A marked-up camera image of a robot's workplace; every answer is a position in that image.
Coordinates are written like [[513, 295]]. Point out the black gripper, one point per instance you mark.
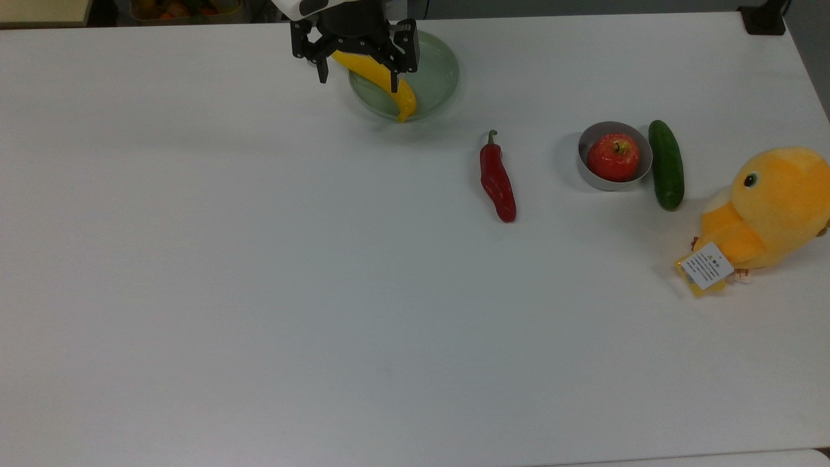
[[353, 29]]

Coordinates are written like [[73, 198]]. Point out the red chili pepper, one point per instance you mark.
[[497, 178]]

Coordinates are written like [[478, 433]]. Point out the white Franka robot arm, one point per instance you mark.
[[292, 6]]

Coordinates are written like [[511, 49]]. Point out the pale green plastic plate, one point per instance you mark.
[[434, 78]]

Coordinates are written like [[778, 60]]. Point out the yellow toy banana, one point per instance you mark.
[[403, 97]]

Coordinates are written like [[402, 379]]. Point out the small grey metal bowl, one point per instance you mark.
[[587, 178]]

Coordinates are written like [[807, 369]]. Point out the red apple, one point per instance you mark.
[[613, 157]]

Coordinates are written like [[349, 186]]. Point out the beige wooden board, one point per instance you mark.
[[42, 10]]

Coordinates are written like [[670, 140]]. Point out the dark green cucumber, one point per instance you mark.
[[666, 165]]

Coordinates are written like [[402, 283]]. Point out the white plush toy label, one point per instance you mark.
[[707, 264]]

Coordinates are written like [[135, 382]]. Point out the orange plush bird toy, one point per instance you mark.
[[771, 207]]

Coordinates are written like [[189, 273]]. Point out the black camera stand base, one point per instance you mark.
[[764, 19]]

